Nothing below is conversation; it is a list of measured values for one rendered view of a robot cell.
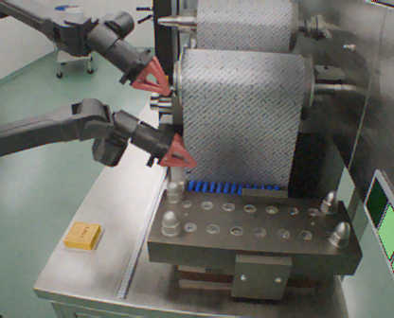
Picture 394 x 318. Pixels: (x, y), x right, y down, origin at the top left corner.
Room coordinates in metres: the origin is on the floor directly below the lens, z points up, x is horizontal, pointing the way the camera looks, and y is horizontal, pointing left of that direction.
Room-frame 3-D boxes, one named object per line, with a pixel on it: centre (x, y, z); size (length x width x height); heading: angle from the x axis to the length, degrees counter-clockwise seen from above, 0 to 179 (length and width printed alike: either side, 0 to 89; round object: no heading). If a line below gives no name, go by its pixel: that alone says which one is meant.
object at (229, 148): (0.59, -0.09, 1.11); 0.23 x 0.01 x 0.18; 83
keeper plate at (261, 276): (0.38, -0.12, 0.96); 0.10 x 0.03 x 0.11; 83
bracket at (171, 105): (0.71, 0.06, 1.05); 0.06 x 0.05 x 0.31; 83
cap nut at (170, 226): (0.45, 0.05, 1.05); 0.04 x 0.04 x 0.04
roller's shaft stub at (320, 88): (0.63, -0.27, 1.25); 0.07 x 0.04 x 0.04; 83
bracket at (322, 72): (0.63, -0.27, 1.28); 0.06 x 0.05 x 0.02; 83
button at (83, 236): (0.54, 0.27, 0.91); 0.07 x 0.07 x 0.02; 83
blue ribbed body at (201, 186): (0.57, -0.09, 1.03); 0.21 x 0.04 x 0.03; 83
